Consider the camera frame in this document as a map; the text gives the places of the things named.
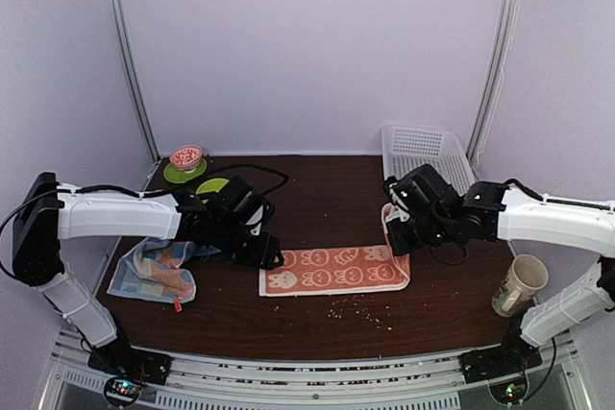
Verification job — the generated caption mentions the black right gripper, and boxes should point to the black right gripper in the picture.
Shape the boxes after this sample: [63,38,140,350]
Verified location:
[385,214,455,257]

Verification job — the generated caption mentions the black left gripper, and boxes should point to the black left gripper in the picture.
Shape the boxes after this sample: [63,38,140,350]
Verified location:
[211,218,283,271]

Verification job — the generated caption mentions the orange bunny pattern towel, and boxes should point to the orange bunny pattern towel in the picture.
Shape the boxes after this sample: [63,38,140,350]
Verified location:
[258,230,411,298]

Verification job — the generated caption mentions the blue patchwork towel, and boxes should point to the blue patchwork towel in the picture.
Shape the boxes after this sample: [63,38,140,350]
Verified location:
[107,237,221,304]

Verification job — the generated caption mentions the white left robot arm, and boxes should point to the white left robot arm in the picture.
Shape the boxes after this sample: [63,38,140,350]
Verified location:
[2,172,283,375]

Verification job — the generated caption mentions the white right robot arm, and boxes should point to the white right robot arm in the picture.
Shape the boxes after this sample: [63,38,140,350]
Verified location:
[383,173,614,374]

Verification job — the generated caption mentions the scattered rice crumbs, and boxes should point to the scattered rice crumbs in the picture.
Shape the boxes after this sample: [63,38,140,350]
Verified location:
[263,294,403,332]

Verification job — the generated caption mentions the white plastic basket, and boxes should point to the white plastic basket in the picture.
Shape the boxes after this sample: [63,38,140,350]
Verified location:
[381,125,476,195]

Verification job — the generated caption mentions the lime green bowl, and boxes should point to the lime green bowl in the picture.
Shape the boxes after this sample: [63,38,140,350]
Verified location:
[195,178,230,196]

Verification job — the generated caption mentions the beige ceramic mug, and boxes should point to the beige ceramic mug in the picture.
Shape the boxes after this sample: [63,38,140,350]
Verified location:
[491,254,550,318]

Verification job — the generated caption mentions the red patterned small bowl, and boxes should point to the red patterned small bowl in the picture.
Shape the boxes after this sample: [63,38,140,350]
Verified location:
[169,145,203,173]

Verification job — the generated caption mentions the lime green plate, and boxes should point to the lime green plate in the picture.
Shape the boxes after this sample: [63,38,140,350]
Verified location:
[163,157,208,184]

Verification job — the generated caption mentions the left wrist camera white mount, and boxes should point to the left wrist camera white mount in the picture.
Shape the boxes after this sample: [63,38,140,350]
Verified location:
[246,206,264,235]

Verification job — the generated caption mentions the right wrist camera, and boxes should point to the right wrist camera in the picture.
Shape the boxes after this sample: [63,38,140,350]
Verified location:
[383,164,461,218]

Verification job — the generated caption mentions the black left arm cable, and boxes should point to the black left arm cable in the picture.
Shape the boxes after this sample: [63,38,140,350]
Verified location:
[71,162,289,205]

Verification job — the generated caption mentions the aluminium front rail base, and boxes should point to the aluminium front rail base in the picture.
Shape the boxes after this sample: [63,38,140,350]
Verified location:
[35,328,598,409]

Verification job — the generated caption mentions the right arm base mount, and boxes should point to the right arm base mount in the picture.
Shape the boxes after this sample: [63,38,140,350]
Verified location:
[458,327,554,407]

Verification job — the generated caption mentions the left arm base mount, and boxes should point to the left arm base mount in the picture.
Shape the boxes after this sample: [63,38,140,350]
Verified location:
[81,327,172,409]

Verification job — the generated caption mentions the right aluminium frame post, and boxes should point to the right aluminium frame post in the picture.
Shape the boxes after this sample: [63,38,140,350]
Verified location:
[466,0,519,168]

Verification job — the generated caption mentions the aluminium frame post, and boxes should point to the aluminium frame post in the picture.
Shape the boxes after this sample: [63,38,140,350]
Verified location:
[109,0,161,163]
[466,0,519,168]

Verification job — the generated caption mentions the left aluminium frame post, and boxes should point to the left aluminium frame post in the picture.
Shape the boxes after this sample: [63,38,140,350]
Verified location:
[109,0,161,163]

